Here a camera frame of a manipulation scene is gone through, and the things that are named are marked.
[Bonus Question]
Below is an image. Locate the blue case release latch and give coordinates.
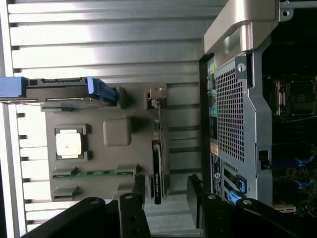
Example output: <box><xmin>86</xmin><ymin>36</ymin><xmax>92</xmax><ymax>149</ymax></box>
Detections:
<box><xmin>224</xmin><ymin>174</ymin><xmax>248</xmax><ymax>204</ymax></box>

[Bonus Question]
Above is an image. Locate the green RAM stick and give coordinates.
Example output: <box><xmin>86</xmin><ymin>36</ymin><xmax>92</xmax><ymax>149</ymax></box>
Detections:
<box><xmin>52</xmin><ymin>169</ymin><xmax>136</xmax><ymax>179</ymax></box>

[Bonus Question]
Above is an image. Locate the grey parts rack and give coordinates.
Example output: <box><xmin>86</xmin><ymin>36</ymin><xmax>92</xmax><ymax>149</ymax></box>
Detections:
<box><xmin>41</xmin><ymin>83</ymin><xmax>172</xmax><ymax>202</ymax></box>

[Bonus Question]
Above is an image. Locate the silver CPU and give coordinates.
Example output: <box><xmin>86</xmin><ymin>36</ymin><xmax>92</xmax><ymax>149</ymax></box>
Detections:
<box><xmin>55</xmin><ymin>131</ymin><xmax>82</xmax><ymax>158</ymax></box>

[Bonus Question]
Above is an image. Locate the green motherboard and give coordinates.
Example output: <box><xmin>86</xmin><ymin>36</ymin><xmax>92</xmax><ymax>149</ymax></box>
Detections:
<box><xmin>262</xmin><ymin>74</ymin><xmax>317</xmax><ymax>216</ymax></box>

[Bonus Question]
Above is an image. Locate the open PC case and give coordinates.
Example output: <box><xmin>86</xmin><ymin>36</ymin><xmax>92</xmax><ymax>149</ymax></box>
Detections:
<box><xmin>198</xmin><ymin>0</ymin><xmax>317</xmax><ymax>218</ymax></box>

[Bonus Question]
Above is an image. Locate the CPU socket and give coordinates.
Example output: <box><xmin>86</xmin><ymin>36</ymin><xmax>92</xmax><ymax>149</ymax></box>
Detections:
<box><xmin>272</xmin><ymin>79</ymin><xmax>317</xmax><ymax>117</ymax></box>

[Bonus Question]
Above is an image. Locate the hard disk with blue carrier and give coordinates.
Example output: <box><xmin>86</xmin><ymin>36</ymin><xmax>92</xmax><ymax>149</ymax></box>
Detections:
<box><xmin>0</xmin><ymin>76</ymin><xmax>117</xmax><ymax>112</ymax></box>

